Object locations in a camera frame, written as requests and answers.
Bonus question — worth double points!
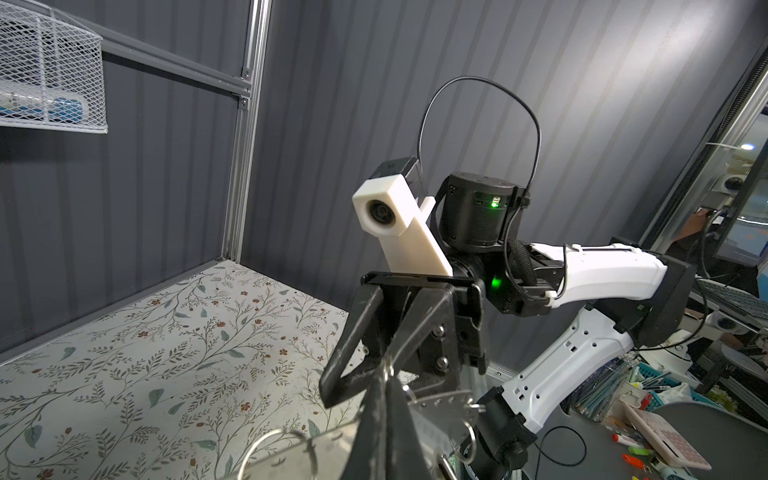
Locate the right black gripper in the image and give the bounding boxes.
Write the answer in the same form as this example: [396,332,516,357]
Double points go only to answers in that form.
[318,272,488,480]

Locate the floral patterned table mat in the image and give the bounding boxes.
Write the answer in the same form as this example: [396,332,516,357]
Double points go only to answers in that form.
[1,261,361,479]

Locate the pink calculator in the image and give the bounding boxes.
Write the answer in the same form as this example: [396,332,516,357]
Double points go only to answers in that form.
[622,401,712,471]

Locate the markers in white basket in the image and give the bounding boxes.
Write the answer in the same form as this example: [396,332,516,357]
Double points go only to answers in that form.
[1,90,88,124]

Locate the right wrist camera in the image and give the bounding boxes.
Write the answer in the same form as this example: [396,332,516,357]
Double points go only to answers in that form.
[352,156,453,276]

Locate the thin black camera cable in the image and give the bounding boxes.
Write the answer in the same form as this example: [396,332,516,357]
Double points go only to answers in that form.
[416,75,542,193]

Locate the white wire mesh basket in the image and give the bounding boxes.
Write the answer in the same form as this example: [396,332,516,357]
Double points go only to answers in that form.
[1,1,108,134]

